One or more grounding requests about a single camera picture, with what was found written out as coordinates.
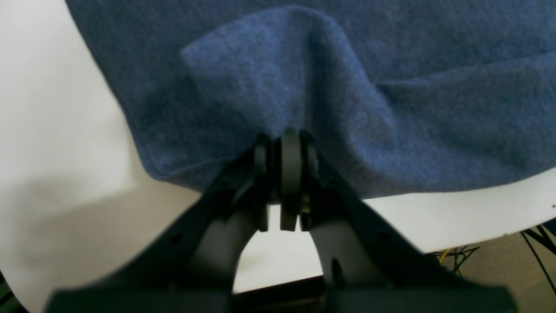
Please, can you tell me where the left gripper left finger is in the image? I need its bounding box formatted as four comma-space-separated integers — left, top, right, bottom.
47, 135, 272, 313

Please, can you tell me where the yellow cable on floor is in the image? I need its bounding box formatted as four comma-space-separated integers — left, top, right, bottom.
432, 248, 457, 263

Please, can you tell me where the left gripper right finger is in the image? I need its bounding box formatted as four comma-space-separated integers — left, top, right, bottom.
278, 130, 517, 313

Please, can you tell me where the dark blue T-shirt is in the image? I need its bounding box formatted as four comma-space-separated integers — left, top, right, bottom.
67, 0, 556, 198

